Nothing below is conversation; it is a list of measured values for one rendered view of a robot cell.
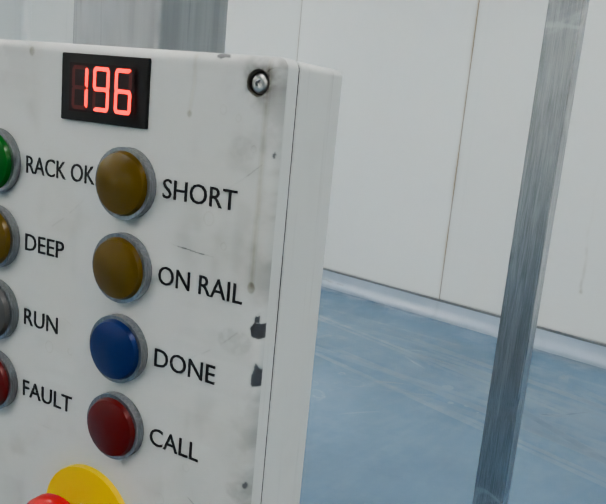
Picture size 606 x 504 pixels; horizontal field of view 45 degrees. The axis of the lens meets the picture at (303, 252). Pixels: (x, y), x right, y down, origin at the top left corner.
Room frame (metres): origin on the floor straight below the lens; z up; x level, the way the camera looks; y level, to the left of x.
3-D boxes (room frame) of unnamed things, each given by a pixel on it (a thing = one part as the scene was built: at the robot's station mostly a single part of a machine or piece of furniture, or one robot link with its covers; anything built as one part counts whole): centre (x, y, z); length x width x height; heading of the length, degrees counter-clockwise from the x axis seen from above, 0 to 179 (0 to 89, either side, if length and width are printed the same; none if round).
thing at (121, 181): (0.30, 0.08, 1.06); 0.03 x 0.01 x 0.03; 62
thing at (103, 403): (0.30, 0.08, 0.96); 0.03 x 0.01 x 0.03; 62
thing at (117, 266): (0.30, 0.08, 1.03); 0.03 x 0.01 x 0.03; 62
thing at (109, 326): (0.30, 0.08, 0.99); 0.03 x 0.01 x 0.03; 62
